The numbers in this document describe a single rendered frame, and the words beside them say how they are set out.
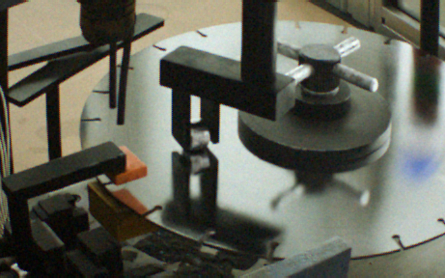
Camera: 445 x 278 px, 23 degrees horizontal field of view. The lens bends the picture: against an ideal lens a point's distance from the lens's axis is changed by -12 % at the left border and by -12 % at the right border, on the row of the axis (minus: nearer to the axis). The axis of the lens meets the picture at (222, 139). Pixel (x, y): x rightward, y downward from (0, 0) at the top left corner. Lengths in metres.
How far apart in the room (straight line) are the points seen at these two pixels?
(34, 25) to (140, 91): 0.61
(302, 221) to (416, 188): 0.09
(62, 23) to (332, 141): 0.72
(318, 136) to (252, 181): 0.06
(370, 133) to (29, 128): 0.51
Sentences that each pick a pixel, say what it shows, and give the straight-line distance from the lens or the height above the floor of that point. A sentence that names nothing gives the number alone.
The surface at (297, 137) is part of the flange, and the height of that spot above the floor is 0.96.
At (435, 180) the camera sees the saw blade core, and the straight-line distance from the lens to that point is 0.78.
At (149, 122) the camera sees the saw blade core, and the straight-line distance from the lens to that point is 0.83.
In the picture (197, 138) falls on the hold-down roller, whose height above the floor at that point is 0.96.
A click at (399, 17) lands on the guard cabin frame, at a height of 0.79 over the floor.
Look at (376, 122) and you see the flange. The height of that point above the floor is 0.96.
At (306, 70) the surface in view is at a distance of 0.79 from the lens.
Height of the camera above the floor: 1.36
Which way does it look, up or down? 31 degrees down
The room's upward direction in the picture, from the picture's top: 1 degrees clockwise
